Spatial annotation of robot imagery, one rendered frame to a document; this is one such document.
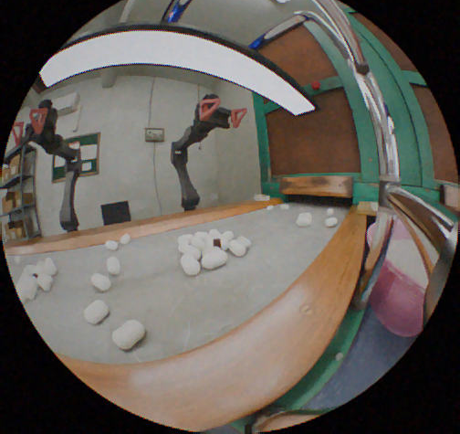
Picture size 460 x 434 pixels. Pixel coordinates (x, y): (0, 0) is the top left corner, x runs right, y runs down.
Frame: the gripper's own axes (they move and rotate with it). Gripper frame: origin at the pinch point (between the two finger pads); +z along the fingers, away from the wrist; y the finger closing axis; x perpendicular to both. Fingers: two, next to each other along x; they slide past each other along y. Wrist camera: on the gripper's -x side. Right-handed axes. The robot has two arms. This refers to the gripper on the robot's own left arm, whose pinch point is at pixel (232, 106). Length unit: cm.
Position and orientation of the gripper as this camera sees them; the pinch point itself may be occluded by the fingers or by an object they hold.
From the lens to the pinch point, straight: 42.3
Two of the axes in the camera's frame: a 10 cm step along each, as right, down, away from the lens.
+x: 0.6, 9.8, 1.7
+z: 6.2, 0.9, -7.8
